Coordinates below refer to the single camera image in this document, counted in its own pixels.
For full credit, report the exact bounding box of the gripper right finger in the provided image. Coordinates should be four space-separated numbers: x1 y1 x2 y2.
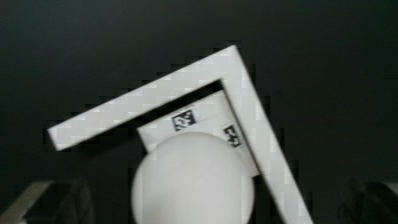
338 179 398 224

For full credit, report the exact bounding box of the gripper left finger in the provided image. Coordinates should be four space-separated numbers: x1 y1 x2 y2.
0 179 95 224

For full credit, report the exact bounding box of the white lamp bulb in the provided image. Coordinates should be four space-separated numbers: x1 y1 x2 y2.
132 133 255 224

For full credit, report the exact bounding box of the white right rail block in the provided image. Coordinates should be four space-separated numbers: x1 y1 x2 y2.
223 46 315 224

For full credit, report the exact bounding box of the white front rail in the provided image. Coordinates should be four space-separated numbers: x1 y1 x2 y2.
49 46 239 151

